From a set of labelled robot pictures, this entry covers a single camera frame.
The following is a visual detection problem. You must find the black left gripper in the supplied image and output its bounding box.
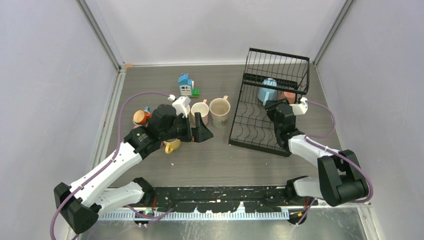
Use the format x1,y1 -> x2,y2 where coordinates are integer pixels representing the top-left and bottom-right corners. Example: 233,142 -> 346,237
160,112 -> 213,143

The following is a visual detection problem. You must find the salmon pink mug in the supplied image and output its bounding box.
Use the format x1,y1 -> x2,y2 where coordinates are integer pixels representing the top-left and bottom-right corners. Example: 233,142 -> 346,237
278,91 -> 296,104

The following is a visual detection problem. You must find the pink faceted mug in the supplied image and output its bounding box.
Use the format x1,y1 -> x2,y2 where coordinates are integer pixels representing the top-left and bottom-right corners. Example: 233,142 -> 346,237
190,99 -> 210,125

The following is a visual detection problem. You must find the tall cream dragon mug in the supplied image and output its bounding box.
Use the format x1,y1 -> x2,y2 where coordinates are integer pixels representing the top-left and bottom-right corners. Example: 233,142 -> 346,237
209,95 -> 231,128

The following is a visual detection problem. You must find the black wire dish rack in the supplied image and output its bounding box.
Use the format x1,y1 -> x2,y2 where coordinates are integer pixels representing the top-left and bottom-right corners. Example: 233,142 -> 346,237
228,47 -> 310,157

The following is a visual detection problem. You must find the blue floral mug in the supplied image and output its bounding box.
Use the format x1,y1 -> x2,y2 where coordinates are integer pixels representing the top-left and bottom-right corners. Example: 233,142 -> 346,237
132,106 -> 153,128

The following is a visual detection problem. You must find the pale yellow faceted mug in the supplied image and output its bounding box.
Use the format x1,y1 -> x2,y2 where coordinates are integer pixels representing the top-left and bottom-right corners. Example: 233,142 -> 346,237
184,104 -> 191,118

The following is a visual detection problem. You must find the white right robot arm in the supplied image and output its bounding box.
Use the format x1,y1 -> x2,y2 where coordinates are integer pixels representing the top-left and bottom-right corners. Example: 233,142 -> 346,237
264,97 -> 374,207

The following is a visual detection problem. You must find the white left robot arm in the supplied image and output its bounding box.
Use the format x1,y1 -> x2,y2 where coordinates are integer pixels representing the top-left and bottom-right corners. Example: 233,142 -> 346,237
53,104 -> 214,235

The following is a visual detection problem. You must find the light blue mug in rack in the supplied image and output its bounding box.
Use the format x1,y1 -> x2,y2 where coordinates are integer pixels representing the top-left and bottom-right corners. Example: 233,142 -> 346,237
257,78 -> 278,106

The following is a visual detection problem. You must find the toy brick house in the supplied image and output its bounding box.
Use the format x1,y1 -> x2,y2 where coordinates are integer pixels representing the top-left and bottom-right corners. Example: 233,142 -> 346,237
177,73 -> 200,98

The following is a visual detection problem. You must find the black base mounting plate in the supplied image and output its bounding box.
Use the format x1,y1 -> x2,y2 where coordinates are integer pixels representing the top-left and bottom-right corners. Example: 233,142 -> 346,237
125,185 -> 313,213

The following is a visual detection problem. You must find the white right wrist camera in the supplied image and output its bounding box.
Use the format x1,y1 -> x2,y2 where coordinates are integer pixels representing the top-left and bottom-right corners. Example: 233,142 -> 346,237
289,97 -> 308,116

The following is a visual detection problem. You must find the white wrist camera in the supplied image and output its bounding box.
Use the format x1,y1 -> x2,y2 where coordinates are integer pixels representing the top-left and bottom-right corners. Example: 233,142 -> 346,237
167,94 -> 191,118
289,97 -> 308,116

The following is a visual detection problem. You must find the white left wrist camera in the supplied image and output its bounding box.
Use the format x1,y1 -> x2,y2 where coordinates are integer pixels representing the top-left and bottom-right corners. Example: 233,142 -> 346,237
167,94 -> 191,118

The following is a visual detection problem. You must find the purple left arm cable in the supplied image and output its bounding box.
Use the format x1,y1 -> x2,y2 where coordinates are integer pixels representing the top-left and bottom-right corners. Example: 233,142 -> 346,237
49,91 -> 175,240

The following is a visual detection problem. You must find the aluminium slotted rail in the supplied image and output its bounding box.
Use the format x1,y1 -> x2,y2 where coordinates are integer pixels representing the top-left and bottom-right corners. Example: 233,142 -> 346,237
98,207 -> 290,221

